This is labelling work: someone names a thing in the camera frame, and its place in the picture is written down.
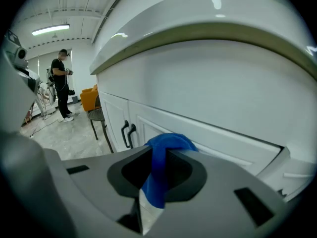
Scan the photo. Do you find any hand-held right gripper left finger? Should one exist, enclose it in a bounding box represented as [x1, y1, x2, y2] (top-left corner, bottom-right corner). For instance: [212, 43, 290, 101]
[60, 145, 153, 235]

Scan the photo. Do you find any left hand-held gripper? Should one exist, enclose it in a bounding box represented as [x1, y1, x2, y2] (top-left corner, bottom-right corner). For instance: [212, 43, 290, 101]
[3, 29, 42, 95]

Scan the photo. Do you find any white sink cabinet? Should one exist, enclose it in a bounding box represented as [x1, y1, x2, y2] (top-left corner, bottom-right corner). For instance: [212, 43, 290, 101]
[89, 0, 317, 204]

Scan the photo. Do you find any blue cloth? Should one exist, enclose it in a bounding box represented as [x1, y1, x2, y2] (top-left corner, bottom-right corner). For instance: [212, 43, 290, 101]
[139, 132, 199, 209]

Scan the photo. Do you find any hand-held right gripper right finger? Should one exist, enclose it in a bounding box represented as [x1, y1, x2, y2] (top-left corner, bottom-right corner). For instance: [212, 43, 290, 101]
[146, 148, 287, 237]

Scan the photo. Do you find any orange sofa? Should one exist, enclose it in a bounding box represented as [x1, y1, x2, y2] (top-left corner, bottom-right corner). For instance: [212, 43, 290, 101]
[80, 84, 100, 113]

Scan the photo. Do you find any white ceiling tube light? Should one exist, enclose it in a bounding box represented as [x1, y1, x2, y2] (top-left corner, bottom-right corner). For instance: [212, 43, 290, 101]
[31, 23, 71, 37]

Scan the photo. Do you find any white cabinet door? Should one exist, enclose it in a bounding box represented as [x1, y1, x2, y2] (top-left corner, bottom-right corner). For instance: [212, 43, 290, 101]
[98, 91, 130, 154]
[256, 146, 317, 203]
[127, 100, 284, 177]

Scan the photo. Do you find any white robot machine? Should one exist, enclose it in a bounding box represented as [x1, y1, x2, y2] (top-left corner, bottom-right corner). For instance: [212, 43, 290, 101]
[34, 82, 58, 118]

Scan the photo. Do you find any dark wicker chair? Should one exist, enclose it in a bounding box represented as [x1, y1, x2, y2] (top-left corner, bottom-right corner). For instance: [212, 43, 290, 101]
[87, 95, 114, 154]

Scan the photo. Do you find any black door handle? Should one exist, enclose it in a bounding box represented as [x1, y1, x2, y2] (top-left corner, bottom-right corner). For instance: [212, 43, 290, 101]
[120, 120, 130, 149]
[127, 123, 137, 149]

